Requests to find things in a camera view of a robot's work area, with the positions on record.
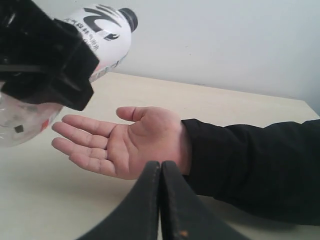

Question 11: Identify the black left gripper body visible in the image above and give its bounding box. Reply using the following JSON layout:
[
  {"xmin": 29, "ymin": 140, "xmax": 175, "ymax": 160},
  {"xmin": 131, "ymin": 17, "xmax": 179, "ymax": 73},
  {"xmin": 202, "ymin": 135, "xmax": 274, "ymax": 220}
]
[{"xmin": 0, "ymin": 0, "xmax": 82, "ymax": 100}]

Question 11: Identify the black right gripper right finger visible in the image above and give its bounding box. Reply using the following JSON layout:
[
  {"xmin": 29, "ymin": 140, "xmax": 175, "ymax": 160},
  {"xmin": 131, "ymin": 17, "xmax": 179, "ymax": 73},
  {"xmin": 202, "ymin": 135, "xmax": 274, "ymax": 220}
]
[{"xmin": 160, "ymin": 161, "xmax": 247, "ymax": 240}]

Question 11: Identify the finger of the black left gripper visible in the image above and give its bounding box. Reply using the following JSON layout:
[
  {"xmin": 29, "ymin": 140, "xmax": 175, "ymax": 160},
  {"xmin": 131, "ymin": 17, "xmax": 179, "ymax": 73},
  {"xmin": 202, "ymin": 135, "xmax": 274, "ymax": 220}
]
[{"xmin": 37, "ymin": 39, "xmax": 100, "ymax": 111}]

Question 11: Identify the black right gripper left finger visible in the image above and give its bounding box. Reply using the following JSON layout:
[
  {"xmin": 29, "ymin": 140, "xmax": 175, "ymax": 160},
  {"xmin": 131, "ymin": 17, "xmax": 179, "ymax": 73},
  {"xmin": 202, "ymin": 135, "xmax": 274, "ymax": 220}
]
[{"xmin": 79, "ymin": 161, "xmax": 160, "ymax": 240}]

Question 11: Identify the pink peach drink bottle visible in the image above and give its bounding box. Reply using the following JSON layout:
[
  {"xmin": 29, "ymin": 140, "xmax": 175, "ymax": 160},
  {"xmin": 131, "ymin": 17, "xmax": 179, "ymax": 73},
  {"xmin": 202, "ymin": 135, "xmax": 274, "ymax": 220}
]
[{"xmin": 0, "ymin": 4, "xmax": 138, "ymax": 147}]

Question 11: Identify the open bare human hand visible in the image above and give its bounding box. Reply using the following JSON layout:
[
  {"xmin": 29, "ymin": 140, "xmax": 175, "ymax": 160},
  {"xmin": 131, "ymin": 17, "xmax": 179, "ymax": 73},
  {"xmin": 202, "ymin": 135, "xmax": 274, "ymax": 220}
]
[{"xmin": 52, "ymin": 106, "xmax": 192, "ymax": 180}]

